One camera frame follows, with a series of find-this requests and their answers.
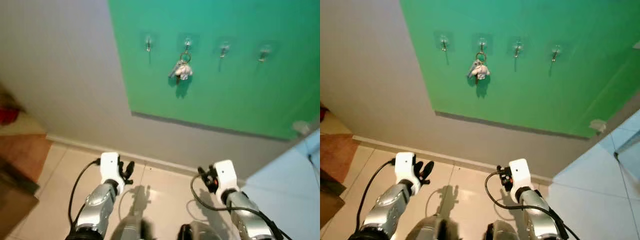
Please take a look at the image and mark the clear adhesive metal hook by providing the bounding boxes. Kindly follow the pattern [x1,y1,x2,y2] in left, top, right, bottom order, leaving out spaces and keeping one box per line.
[547,42,565,64]
[217,40,234,59]
[256,44,274,64]
[436,32,453,53]
[510,38,527,59]
[141,33,157,54]
[473,33,493,54]
[179,33,198,53]

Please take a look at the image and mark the grey right robot leg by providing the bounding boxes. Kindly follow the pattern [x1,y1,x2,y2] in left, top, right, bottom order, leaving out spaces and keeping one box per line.
[178,222,227,240]

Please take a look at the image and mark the grey robot leg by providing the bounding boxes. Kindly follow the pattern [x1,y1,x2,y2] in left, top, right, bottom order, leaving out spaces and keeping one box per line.
[178,222,227,240]
[110,215,156,240]
[404,215,449,240]

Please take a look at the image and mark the grey left robot leg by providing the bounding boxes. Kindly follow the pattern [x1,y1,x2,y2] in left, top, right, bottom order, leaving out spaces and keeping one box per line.
[110,215,156,240]
[404,215,449,240]

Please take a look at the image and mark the white door panel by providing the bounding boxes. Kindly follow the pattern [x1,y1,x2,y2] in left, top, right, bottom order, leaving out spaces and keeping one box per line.
[240,129,321,240]
[546,107,640,240]

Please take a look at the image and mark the dark brown furniture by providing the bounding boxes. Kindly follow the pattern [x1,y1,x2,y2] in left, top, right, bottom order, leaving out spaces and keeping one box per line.
[320,169,347,229]
[0,159,41,239]

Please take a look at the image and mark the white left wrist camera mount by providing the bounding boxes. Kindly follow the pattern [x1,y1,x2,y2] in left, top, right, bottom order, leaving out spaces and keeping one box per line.
[100,152,119,182]
[394,152,416,182]

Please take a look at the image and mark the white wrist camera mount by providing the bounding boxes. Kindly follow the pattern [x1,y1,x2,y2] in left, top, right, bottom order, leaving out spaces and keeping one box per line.
[100,152,119,182]
[213,159,240,192]
[394,152,416,182]
[508,158,535,190]

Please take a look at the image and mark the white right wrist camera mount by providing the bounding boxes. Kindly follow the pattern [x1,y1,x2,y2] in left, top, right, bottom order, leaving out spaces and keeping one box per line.
[508,158,535,190]
[213,159,240,192]

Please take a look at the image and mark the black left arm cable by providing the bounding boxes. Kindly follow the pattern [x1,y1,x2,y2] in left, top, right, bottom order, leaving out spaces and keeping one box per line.
[355,158,397,236]
[67,158,102,234]

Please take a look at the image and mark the green wall board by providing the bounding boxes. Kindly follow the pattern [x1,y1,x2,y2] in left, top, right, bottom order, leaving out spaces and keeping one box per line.
[107,0,321,141]
[399,0,640,140]

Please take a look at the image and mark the keys with white figure keychain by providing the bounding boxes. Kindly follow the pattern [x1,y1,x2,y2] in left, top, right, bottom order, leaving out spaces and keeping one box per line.
[168,50,194,82]
[467,51,492,82]

